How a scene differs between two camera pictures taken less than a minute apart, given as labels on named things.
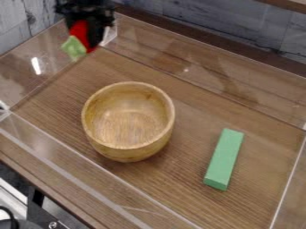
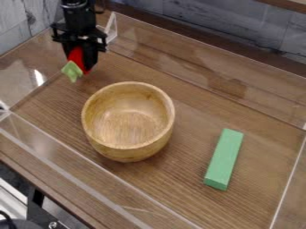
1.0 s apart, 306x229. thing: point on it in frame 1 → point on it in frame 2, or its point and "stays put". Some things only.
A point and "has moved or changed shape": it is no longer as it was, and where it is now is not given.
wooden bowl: x=128 y=117 stays put
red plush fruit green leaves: x=78 y=45 has moved or changed shape
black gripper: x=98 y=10 → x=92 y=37
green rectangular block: x=222 y=165 stays put
